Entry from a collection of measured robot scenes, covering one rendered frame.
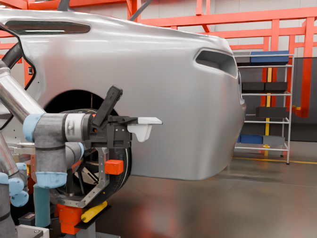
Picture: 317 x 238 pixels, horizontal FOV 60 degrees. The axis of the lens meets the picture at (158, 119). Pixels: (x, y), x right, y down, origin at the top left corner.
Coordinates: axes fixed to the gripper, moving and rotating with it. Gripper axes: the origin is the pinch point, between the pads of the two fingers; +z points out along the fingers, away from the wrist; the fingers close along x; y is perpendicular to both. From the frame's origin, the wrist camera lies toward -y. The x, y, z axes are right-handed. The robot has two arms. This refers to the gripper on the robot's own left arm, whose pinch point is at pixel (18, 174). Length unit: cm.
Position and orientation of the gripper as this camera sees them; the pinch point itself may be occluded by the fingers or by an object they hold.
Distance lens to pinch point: 179.3
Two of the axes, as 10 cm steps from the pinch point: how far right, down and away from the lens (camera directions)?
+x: 8.9, -0.5, 4.6
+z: -4.6, -1.0, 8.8
